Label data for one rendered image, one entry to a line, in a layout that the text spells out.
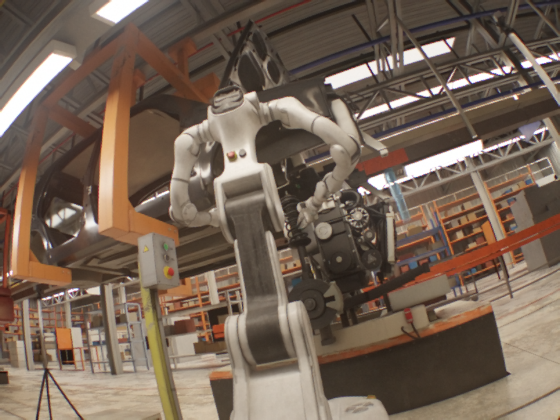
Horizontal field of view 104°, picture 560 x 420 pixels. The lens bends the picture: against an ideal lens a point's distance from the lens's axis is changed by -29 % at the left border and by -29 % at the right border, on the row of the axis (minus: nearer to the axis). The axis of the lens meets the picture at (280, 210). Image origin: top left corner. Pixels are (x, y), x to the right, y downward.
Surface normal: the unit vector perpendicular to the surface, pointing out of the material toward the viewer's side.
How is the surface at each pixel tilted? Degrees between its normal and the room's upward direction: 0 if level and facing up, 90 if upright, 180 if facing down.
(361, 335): 90
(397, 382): 90
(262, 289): 84
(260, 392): 52
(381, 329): 90
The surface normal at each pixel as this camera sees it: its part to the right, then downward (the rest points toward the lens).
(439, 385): -0.34, -0.26
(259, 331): -0.22, -0.48
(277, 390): -0.27, -0.82
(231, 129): -0.03, 0.18
